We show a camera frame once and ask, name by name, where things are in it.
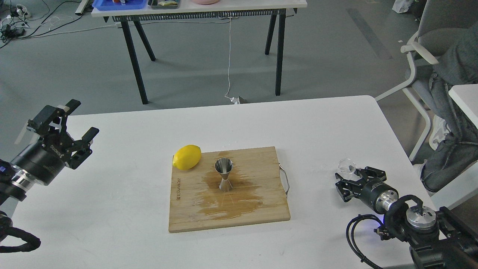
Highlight small clear glass cup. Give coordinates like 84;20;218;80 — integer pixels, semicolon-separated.
338;158;357;176

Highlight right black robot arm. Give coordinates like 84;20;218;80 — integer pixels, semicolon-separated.
335;167;478;269

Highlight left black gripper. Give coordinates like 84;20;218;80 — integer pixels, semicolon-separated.
11;99;99;185

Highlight white office chair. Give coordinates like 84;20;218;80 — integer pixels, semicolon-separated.
375;0;478;161

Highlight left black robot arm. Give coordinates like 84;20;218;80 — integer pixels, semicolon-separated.
0;99;99;253

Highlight white background table black legs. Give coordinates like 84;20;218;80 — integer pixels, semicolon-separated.
91;0;307;105

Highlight steel double jigger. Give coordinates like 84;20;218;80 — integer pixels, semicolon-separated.
214;157;233;191

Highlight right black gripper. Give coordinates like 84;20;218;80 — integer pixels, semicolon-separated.
335;167;399;214

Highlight floor cables and power strip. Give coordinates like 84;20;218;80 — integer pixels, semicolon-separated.
0;0;90;49

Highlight person in grey sweater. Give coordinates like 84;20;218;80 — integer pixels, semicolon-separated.
416;23;478;194

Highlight pink bowl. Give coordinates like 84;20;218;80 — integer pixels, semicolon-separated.
192;0;220;5

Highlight blue plastic tray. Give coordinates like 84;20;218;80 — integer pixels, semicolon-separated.
92;0;148;11

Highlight grey tray with items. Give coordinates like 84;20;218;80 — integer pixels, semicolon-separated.
147;0;180;10

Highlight yellow lemon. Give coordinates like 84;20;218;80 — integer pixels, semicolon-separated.
172;145;202;170

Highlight wooden cutting board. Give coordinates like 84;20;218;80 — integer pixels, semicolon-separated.
168;146;291;233

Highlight white hanging cable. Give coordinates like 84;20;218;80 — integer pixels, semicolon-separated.
224;17;248;105

